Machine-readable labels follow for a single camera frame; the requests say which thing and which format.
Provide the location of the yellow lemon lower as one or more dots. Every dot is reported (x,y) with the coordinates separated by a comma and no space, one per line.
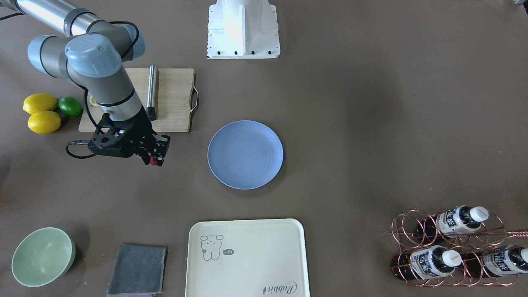
(44,122)

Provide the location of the copper wire bottle rack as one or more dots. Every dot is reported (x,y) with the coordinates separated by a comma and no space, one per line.
(408,230)

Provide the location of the top tea bottle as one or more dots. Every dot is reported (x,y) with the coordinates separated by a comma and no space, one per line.
(451,223)

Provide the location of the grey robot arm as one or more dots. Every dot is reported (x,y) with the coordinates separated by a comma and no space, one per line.
(91,56)

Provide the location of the lower tea bottle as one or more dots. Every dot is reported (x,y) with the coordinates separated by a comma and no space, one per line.
(425,263)
(504,261)

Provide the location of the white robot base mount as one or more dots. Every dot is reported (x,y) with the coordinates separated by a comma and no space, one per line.
(243,29)

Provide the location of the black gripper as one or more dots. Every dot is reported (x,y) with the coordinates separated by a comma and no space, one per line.
(141,128)

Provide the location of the cream rabbit tray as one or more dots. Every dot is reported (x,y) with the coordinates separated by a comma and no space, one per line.
(247,258)

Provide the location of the green bowl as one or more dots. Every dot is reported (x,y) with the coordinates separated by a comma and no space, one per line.
(42,257)

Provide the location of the red strawberry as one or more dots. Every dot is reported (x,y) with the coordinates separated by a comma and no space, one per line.
(153,161)

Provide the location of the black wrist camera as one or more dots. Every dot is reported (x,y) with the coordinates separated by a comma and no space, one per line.
(110,140)

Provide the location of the grey folded cloth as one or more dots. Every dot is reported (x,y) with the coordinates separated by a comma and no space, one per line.
(138,271)

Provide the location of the wooden cutting board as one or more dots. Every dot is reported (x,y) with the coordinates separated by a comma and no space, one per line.
(174,100)

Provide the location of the yellow lemon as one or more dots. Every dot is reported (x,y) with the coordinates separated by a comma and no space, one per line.
(39,102)
(44,122)

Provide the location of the green lime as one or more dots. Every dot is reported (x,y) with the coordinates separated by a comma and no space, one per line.
(70,106)

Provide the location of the blue plate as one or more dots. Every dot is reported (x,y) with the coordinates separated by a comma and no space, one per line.
(245,154)

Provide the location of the tea bottle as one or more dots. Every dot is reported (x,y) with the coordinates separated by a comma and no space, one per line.
(451,223)
(425,263)
(504,261)

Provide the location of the yellow lemon upper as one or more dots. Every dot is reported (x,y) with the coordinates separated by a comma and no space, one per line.
(39,102)

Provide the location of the lemon slice lower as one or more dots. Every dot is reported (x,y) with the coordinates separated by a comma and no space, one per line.
(92,101)

